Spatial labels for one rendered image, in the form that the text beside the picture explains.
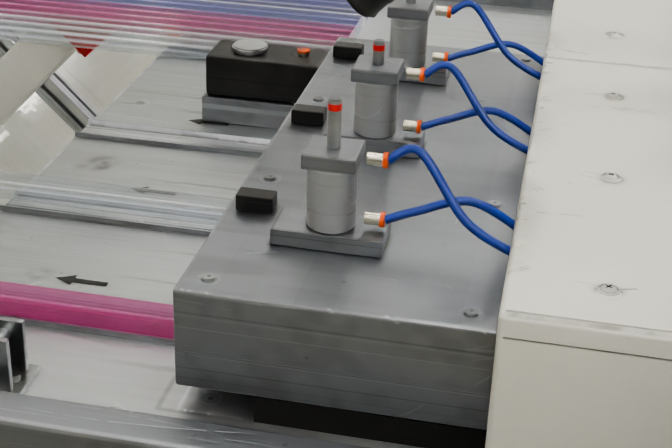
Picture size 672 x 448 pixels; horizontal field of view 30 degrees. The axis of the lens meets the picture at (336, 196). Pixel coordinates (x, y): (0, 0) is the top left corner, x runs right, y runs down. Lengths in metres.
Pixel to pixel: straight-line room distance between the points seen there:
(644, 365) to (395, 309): 0.10
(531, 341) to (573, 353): 0.02
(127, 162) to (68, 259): 0.13
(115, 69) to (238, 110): 2.09
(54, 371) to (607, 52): 0.37
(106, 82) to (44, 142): 0.34
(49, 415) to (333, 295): 0.13
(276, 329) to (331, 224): 0.06
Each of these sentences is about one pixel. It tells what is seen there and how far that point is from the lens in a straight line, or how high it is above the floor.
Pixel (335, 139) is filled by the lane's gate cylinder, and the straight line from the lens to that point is 0.54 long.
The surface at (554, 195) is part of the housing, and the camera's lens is 0.57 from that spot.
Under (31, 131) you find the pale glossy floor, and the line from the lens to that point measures 2.56.
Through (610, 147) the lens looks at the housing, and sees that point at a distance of 0.63.
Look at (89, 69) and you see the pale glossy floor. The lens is 2.84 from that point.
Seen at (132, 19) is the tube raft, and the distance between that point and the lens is 1.01.
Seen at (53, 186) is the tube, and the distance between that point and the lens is 0.72.
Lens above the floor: 1.42
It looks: 25 degrees down
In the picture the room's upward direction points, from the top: 51 degrees clockwise
